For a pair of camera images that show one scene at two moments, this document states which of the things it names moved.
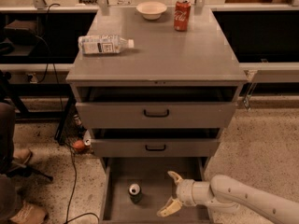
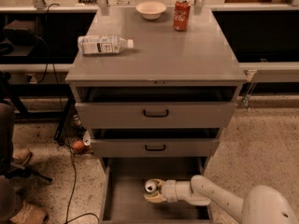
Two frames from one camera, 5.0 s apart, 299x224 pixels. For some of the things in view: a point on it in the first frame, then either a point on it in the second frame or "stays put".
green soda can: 135,192 to 150,186
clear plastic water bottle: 104,44 stays put
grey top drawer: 157,106 stays put
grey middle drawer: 155,142 stays put
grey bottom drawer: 152,174 stays put
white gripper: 186,192 to 169,191
